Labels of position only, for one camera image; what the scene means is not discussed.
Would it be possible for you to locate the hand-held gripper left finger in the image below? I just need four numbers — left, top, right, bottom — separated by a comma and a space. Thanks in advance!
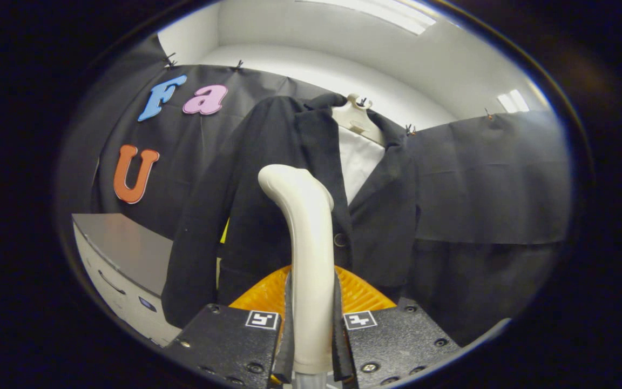
163, 265, 294, 388

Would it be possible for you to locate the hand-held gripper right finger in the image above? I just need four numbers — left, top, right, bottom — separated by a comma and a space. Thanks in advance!
332, 265, 463, 388

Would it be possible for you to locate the white garment steamer head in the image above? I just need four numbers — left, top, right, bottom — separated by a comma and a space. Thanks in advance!
258, 164, 339, 376

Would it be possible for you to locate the black blazer jacket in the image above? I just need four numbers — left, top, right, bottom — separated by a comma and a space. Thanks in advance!
161, 93, 420, 329

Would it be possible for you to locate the grey cabinet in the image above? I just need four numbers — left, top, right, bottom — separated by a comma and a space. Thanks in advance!
72, 213, 183, 347

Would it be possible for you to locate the white fabric board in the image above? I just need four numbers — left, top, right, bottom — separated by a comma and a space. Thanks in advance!
338, 127, 386, 205

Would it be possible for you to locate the black backdrop cloth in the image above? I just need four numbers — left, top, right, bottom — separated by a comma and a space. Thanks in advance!
56, 35, 571, 346

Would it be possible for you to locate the row of black cloth clips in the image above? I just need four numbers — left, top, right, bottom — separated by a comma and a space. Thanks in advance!
164, 52, 494, 136

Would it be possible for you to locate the white plastic hanger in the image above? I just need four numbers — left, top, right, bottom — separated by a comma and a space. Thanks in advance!
332, 93, 387, 146

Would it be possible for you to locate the small ceiling light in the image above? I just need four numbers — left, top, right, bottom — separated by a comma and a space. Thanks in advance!
497, 89, 531, 113

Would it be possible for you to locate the long ceiling light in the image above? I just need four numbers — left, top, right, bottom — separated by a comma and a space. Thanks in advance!
300, 0, 439, 35

